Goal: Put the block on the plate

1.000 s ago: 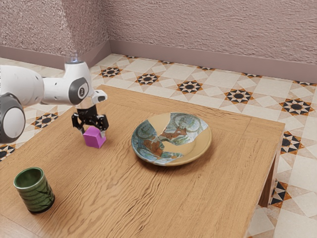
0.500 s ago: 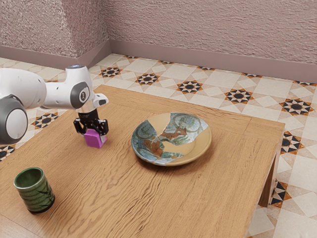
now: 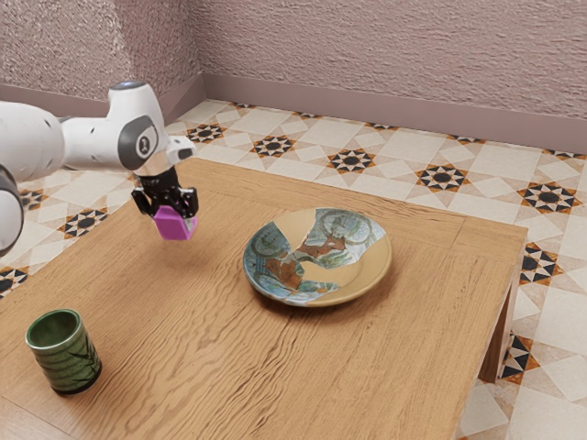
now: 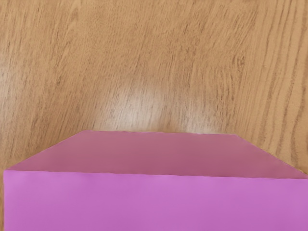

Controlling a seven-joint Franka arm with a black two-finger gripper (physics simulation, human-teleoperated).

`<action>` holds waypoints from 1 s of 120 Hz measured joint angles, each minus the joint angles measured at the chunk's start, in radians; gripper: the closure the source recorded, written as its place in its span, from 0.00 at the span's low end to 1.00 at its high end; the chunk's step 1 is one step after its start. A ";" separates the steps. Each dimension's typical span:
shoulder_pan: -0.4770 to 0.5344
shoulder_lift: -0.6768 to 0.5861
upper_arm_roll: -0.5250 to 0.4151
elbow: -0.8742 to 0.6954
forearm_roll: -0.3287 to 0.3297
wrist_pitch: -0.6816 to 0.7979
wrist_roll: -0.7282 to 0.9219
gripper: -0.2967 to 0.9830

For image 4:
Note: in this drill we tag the purple block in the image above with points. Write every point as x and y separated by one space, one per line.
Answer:
154 192

